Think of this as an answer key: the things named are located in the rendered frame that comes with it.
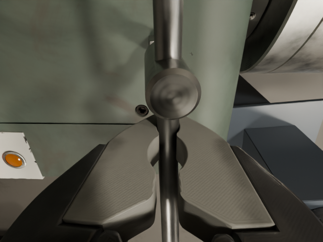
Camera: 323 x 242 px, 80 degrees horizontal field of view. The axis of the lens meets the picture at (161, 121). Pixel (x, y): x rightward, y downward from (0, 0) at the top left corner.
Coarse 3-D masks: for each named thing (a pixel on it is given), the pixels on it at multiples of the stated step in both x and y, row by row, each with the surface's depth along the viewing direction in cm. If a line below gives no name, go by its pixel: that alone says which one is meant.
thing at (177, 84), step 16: (160, 64) 8; (176, 64) 7; (160, 80) 7; (176, 80) 7; (192, 80) 7; (160, 96) 7; (176, 96) 7; (192, 96) 7; (160, 112) 8; (176, 112) 8
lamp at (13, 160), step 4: (8, 156) 24; (12, 156) 24; (16, 156) 24; (8, 160) 25; (12, 160) 25; (16, 160) 25; (20, 160) 25; (12, 164) 25; (16, 164) 25; (20, 164) 25
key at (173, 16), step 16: (160, 0) 7; (176, 0) 7; (160, 16) 7; (176, 16) 7; (160, 32) 8; (176, 32) 8; (160, 48) 8; (176, 48) 8; (160, 128) 10; (176, 128) 10; (160, 144) 11; (160, 160) 11; (176, 160) 11; (160, 176) 12; (176, 176) 12; (160, 192) 12; (176, 192) 12; (176, 208) 12; (176, 224) 13; (176, 240) 13
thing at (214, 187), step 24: (192, 120) 11; (192, 144) 9; (216, 144) 9; (192, 168) 8; (216, 168) 8; (240, 168) 8; (192, 192) 7; (216, 192) 7; (240, 192) 7; (192, 216) 6; (216, 216) 6; (240, 216) 6; (264, 216) 6
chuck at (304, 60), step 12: (312, 36) 21; (300, 48) 22; (312, 48) 22; (288, 60) 24; (300, 60) 24; (312, 60) 24; (276, 72) 29; (288, 72) 29; (300, 72) 29; (312, 72) 29
